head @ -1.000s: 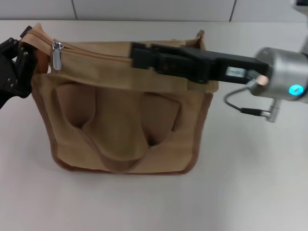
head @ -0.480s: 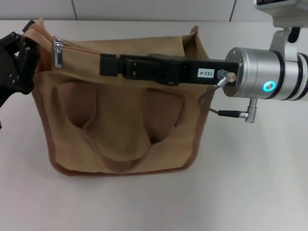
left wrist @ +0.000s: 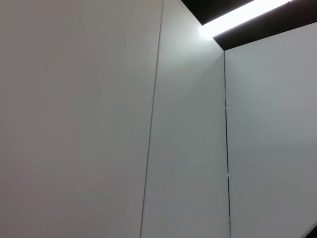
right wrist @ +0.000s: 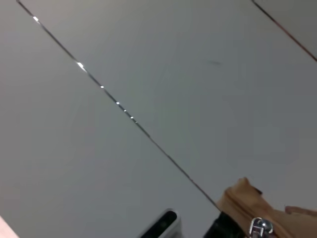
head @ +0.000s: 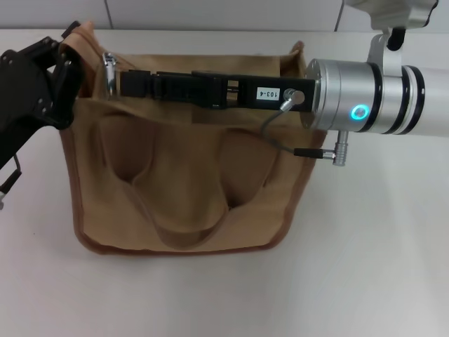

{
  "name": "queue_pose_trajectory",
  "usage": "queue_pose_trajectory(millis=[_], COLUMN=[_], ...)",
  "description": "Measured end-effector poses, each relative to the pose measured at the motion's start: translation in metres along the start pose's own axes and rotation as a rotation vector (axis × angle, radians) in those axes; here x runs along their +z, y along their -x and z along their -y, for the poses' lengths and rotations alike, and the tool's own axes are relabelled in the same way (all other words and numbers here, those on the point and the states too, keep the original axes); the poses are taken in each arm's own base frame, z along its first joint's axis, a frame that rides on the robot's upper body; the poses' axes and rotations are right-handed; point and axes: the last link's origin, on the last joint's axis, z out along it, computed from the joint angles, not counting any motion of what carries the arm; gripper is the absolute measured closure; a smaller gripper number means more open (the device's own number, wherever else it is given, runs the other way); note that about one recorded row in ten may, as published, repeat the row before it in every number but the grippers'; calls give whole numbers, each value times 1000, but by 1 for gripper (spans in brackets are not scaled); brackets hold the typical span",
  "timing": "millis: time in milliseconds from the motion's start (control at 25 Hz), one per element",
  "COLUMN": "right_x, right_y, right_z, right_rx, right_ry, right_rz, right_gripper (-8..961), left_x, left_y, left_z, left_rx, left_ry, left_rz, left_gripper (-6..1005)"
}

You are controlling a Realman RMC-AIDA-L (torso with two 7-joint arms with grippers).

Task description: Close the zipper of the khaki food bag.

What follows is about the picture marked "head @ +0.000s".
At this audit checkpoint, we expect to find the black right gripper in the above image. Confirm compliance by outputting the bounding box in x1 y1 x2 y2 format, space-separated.
119 69 317 114

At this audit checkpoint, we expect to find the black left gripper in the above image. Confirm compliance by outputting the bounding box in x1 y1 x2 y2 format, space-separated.
0 20 87 170

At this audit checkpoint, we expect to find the silver metal zipper pull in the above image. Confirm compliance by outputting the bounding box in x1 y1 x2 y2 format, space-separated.
101 51 119 98

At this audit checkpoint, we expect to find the khaki canvas food bag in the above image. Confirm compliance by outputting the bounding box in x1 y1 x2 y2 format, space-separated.
58 20 326 254

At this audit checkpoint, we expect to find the right gripper cable with plugs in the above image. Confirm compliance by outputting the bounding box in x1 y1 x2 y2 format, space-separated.
259 87 351 169

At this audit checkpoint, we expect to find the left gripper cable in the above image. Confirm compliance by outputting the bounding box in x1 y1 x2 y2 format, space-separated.
0 153 24 211

